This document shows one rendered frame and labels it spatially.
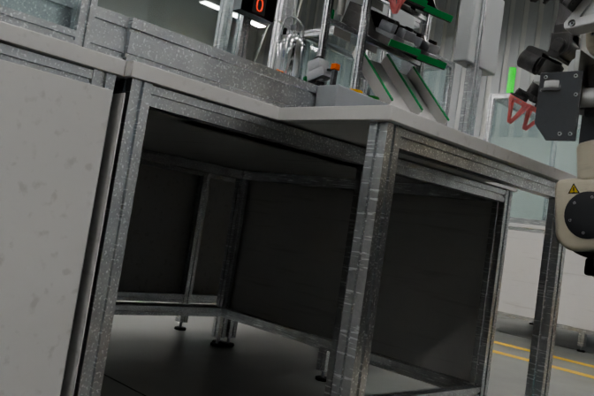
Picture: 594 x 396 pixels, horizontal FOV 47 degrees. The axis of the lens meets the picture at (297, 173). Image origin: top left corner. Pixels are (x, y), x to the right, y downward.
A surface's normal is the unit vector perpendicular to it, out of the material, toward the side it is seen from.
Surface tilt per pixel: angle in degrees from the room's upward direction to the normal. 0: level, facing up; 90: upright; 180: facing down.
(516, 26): 90
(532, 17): 90
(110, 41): 90
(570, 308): 90
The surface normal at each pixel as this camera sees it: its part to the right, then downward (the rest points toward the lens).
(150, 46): 0.70, 0.05
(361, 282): -0.69, -0.16
